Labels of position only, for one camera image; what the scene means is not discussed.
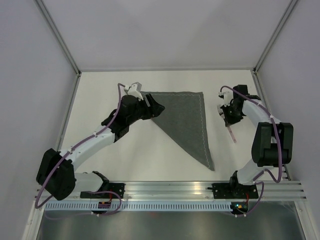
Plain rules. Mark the white slotted cable duct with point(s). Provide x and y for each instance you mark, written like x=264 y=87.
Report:
x=155 y=206

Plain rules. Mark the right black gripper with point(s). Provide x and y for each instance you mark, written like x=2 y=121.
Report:
x=230 y=121

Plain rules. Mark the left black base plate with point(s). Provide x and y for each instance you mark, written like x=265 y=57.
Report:
x=104 y=192

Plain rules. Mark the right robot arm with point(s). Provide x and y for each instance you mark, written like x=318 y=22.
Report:
x=272 y=145

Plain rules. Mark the aluminium frame post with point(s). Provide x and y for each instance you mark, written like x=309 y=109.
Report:
x=277 y=31
x=57 y=35

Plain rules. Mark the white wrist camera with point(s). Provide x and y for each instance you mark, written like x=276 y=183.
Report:
x=134 y=90
x=227 y=97

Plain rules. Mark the aluminium front rail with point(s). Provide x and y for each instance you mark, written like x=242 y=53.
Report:
x=197 y=190

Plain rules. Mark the grey cloth napkin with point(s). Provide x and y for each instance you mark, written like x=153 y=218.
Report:
x=184 y=121

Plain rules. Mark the fork with pink handle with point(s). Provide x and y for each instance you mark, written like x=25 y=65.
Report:
x=222 y=115

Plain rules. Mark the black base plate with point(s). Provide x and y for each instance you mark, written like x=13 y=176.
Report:
x=226 y=191
x=104 y=192

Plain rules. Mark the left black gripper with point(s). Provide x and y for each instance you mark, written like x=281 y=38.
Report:
x=154 y=110

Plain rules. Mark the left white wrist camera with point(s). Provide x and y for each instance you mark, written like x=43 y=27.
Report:
x=134 y=90

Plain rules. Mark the left aluminium frame post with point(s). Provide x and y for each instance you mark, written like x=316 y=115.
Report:
x=57 y=35

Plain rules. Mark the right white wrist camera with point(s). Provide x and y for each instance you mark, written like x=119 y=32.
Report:
x=227 y=97

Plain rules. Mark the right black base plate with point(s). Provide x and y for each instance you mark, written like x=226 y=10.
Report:
x=226 y=191

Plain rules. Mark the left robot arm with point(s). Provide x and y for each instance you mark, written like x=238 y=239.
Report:
x=57 y=172

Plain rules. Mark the right aluminium frame post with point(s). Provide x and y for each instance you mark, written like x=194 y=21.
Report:
x=277 y=31

